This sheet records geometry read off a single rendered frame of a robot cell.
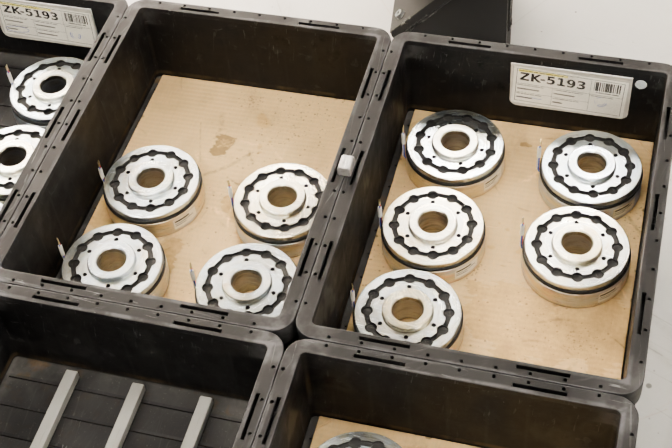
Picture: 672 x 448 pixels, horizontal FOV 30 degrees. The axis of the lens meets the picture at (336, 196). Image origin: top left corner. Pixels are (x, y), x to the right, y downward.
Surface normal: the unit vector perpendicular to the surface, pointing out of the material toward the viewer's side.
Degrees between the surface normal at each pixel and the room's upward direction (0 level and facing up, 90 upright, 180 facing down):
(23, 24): 90
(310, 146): 0
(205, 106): 0
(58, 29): 90
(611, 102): 90
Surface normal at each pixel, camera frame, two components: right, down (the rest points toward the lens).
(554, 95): -0.26, 0.74
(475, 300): -0.07, -0.65
